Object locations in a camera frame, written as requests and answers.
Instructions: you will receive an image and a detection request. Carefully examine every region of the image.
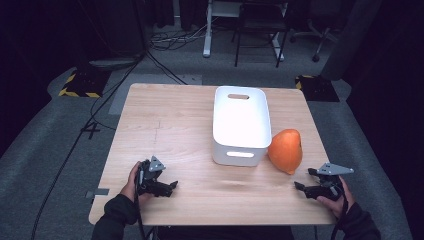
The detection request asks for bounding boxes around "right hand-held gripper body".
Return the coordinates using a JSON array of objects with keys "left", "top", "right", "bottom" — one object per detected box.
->
[{"left": 313, "top": 161, "right": 355, "bottom": 202}]

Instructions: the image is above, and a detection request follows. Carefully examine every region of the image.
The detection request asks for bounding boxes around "grey tape strip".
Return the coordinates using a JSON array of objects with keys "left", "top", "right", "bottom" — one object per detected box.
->
[{"left": 85, "top": 187, "right": 111, "bottom": 200}]

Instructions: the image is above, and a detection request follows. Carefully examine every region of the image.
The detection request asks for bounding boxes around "black metal chair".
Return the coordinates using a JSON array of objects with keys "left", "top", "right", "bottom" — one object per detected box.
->
[{"left": 231, "top": 0, "right": 290, "bottom": 69}]

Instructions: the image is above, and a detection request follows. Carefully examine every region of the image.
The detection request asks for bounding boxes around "white desk frame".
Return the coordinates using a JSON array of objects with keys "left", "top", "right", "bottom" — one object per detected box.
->
[{"left": 202, "top": 0, "right": 286, "bottom": 62}]

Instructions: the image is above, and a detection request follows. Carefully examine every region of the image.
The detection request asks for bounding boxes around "black floor tape mark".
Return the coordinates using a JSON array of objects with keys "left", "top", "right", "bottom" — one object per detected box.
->
[{"left": 80, "top": 121, "right": 101, "bottom": 141}]

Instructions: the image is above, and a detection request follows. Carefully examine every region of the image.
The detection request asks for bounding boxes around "white plastic storage basket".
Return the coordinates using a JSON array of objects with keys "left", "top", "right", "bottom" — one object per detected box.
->
[{"left": 211, "top": 85, "right": 273, "bottom": 168}]

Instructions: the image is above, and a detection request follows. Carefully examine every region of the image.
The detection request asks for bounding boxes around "right hand-held gripper cable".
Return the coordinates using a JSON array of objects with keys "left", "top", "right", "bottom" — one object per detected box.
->
[{"left": 329, "top": 186, "right": 349, "bottom": 240}]

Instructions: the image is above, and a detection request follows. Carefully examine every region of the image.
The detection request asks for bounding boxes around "bundle of floor cables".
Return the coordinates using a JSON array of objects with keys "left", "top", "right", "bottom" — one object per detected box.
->
[{"left": 148, "top": 19, "right": 209, "bottom": 52}]

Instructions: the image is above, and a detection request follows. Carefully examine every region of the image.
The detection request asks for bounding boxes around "dark round stand base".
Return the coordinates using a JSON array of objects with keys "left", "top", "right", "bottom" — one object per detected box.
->
[{"left": 87, "top": 56, "right": 143, "bottom": 72}]

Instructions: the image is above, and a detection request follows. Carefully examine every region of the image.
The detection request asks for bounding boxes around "person's left hand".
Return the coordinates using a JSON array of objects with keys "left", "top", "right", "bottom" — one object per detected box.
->
[{"left": 119, "top": 161, "right": 154, "bottom": 208}]

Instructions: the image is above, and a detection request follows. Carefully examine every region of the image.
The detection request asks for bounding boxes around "office chair wheeled base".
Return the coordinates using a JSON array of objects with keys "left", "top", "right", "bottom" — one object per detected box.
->
[{"left": 289, "top": 18, "right": 339, "bottom": 64}]

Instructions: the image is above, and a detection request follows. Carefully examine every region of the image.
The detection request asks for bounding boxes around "person's right hand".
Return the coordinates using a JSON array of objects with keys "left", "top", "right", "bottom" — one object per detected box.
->
[{"left": 315, "top": 175, "right": 356, "bottom": 220}]

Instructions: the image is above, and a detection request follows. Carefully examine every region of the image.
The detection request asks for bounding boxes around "black yellow striped floor plate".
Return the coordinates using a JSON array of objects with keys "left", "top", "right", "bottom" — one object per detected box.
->
[
  {"left": 294, "top": 74, "right": 341, "bottom": 103},
  {"left": 58, "top": 67, "right": 112, "bottom": 99}
]

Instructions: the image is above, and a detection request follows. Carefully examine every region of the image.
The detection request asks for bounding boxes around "long black floor cable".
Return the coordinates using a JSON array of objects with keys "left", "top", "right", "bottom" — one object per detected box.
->
[{"left": 30, "top": 49, "right": 149, "bottom": 240}]

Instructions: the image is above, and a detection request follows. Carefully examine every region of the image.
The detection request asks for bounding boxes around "orange pumpkin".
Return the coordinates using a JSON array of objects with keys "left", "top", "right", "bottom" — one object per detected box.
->
[{"left": 267, "top": 128, "right": 304, "bottom": 176}]

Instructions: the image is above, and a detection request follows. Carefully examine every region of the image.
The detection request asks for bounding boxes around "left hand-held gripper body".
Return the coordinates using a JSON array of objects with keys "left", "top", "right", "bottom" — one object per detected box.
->
[{"left": 135, "top": 155, "right": 167, "bottom": 197}]

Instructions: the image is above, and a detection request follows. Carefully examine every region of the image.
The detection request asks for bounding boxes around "dark grey curtain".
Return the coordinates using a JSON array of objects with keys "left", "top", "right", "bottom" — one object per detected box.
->
[{"left": 320, "top": 0, "right": 384, "bottom": 82}]

